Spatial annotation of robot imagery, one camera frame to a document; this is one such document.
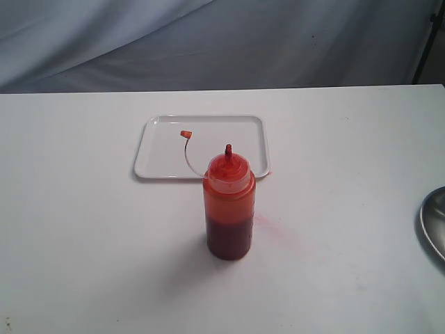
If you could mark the red sauce squeeze bottle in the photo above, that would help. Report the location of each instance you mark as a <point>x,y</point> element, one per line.
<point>229,187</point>

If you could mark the metal bowl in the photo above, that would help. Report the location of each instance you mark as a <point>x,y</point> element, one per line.
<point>431,223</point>

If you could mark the white rectangular plastic tray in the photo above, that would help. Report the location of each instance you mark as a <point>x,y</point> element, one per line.
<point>181,147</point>

